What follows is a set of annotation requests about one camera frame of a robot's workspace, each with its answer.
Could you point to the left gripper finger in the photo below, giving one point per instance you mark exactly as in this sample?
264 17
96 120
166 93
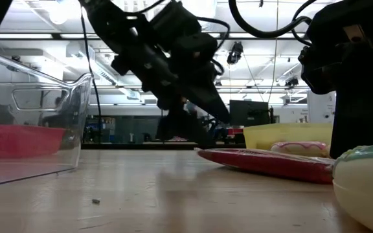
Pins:
176 119
209 100

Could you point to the pink frosted toy donut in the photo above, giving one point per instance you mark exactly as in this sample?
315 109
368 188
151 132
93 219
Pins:
300 149

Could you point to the green frosted toy donut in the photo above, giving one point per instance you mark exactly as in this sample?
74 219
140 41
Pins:
364 187

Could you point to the red snack packet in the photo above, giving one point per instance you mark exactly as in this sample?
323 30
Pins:
270 165

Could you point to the white building column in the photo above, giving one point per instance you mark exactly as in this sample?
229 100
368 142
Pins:
321 110

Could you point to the red background equipment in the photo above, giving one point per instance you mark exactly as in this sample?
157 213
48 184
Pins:
236 130

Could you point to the black monitor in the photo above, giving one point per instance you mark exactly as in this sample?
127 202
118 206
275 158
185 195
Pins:
248 113

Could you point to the clear plastic bin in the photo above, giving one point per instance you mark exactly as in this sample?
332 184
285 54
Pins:
83 97

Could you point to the yellow translucent plastic bin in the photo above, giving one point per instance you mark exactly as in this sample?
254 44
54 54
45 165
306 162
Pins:
287 134

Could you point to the white ceiling air unit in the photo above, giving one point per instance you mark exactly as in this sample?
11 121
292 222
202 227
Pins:
76 51

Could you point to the small dark debris piece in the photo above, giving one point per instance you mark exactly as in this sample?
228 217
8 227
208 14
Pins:
96 201

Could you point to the red plastic basket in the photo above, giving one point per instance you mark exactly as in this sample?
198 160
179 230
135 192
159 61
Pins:
18 139

